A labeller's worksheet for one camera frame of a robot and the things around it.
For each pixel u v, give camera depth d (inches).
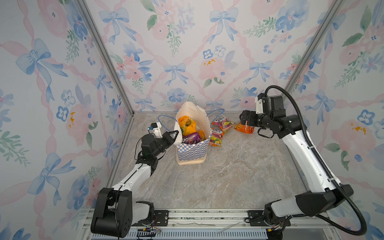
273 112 20.4
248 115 25.1
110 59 35.2
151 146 24.6
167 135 28.5
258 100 25.6
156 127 29.4
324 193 15.4
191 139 33.1
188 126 37.5
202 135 38.3
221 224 29.0
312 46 32.3
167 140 28.3
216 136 40.4
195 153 31.5
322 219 17.8
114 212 15.7
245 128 41.8
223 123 42.2
